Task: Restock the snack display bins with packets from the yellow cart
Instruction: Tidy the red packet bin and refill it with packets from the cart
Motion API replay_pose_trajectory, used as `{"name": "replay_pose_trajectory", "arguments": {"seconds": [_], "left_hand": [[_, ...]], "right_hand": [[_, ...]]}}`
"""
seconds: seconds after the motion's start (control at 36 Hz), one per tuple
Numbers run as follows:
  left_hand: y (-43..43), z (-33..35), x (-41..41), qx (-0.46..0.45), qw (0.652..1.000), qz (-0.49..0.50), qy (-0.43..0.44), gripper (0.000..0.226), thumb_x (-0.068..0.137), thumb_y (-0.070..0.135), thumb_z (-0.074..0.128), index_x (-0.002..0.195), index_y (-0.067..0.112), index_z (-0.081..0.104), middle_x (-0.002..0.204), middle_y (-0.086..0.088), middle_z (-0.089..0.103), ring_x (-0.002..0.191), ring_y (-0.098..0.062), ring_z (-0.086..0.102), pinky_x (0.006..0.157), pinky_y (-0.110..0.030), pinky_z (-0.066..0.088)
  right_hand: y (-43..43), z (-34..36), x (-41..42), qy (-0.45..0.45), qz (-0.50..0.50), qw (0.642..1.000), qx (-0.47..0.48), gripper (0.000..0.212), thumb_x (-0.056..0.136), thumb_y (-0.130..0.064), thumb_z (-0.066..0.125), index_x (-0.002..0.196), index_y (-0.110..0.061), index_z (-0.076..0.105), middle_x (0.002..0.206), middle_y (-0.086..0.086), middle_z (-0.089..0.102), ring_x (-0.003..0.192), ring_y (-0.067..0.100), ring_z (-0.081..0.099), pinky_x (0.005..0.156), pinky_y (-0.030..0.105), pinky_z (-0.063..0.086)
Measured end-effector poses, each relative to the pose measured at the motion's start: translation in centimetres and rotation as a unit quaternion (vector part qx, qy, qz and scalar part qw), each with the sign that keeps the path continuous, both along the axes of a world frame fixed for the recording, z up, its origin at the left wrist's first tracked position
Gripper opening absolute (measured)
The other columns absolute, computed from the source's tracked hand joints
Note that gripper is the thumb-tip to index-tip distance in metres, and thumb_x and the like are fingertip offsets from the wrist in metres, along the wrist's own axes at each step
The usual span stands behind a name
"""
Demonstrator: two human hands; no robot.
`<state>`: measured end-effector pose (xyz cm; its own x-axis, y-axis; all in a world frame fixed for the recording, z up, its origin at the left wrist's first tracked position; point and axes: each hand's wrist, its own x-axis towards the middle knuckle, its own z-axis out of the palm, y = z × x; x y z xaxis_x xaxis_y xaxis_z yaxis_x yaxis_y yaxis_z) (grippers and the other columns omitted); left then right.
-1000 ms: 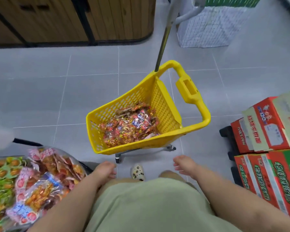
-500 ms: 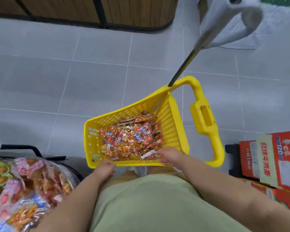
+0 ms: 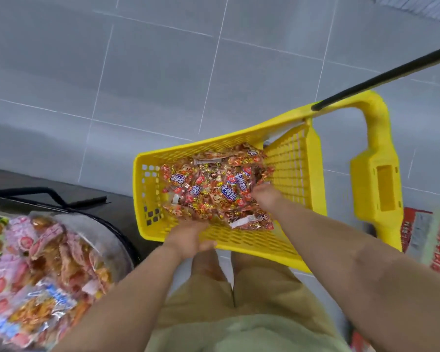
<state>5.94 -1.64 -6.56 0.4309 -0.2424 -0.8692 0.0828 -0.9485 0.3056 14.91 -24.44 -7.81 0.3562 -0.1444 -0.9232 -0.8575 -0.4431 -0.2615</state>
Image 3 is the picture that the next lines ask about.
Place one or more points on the person's leg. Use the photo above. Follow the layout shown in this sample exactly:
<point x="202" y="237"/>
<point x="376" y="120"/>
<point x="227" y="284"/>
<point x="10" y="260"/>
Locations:
<point x="206" y="263"/>
<point x="251" y="259"/>

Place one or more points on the dark display stand base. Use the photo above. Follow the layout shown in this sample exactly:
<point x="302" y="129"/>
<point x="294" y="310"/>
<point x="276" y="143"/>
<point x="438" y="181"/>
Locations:
<point x="124" y="212"/>

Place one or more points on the person's left hand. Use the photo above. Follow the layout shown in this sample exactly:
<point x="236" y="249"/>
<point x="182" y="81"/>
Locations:
<point x="186" y="240"/>

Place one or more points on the clear bag of snacks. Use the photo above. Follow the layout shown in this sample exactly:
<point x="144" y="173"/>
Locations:
<point x="214" y="183"/>

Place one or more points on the cardboard box with red print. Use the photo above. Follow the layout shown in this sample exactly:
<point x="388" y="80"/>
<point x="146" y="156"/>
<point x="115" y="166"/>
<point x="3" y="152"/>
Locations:
<point x="431" y="240"/>

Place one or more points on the person's left thumb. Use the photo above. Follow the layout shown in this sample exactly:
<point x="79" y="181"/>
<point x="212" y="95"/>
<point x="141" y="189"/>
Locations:
<point x="207" y="246"/>

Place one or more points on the person's right forearm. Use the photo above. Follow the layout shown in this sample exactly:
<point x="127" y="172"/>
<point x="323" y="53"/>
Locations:
<point x="355" y="267"/>

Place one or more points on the person's left leg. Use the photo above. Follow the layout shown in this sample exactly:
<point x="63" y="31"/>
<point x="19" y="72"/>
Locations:
<point x="206" y="263"/>

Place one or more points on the pile of blue orange packets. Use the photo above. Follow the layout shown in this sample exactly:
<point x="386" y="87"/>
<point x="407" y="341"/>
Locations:
<point x="40" y="309"/>

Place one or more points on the yellow plastic shopping basket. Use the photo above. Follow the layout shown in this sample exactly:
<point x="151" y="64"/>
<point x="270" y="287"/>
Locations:
<point x="297" y="161"/>

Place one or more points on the khaki shorts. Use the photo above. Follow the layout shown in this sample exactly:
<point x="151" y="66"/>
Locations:
<point x="264" y="293"/>

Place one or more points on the pile of pink snack packets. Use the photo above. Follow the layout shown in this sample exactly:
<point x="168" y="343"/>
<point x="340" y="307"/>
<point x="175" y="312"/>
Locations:
<point x="33" y="252"/>

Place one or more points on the light green shirt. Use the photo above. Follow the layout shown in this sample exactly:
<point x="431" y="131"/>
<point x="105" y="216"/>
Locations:
<point x="249" y="335"/>

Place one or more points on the clear plastic display tub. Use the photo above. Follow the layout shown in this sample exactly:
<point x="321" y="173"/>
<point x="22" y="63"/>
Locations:
<point x="110" y="241"/>

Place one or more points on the person's right hand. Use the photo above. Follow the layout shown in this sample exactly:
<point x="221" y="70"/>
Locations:
<point x="267" y="197"/>

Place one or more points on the person's right leg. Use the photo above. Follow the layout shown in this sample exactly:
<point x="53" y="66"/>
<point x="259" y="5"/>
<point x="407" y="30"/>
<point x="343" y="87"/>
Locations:
<point x="251" y="259"/>

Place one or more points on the person's right fingers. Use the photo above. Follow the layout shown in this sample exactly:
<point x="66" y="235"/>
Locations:
<point x="261" y="188"/>

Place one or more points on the person's left forearm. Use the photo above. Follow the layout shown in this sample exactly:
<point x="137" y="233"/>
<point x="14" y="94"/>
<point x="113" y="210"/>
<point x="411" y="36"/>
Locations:
<point x="124" y="300"/>

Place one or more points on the red printed packet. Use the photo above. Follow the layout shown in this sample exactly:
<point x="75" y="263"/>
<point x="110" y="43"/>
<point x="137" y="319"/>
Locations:
<point x="360" y="343"/>

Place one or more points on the grey ribbed floor mat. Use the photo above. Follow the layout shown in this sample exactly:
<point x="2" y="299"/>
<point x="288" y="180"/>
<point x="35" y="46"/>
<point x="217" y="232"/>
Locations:
<point x="418" y="5"/>

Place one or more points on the black metal rack frame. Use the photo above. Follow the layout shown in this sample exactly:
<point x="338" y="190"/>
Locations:
<point x="47" y="196"/>

